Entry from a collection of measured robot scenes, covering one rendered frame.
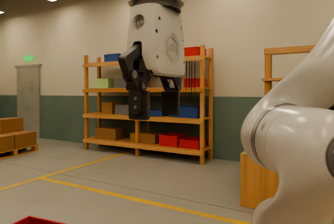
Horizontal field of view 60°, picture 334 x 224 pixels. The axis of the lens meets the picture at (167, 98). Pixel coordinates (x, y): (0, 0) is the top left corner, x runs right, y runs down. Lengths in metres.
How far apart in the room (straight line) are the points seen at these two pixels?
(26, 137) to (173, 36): 6.74
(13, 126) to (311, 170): 7.11
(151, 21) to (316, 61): 0.29
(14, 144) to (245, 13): 5.39
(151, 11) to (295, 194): 0.32
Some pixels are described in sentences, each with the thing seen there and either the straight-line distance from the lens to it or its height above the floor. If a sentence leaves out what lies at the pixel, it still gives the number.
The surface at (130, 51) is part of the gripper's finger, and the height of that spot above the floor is 1.38.
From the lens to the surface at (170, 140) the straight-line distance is 5.75.
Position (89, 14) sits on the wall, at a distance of 8.01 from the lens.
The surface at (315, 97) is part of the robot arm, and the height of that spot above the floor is 1.32.
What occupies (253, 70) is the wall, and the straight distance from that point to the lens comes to 5.67.
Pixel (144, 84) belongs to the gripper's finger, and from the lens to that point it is 0.39.
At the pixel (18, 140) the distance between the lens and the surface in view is 6.97.
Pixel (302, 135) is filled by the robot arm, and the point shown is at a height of 1.27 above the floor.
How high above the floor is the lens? 1.33
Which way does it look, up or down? 1 degrees down
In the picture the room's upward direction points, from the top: straight up
